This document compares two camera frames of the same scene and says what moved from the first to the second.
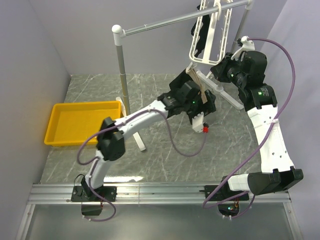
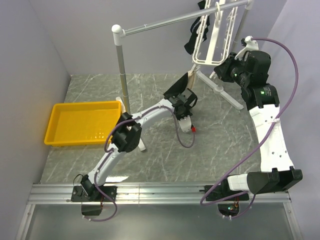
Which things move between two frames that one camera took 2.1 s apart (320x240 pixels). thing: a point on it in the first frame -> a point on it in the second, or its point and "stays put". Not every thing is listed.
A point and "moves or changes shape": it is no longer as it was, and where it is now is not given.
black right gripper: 219,70 stays put
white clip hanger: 215,16 moves or changes shape
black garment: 205,23 -> 189,46
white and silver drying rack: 119,33 stays put
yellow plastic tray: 71,122 stays put
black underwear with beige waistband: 190,76 moves or changes shape
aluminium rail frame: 62,194 stays put
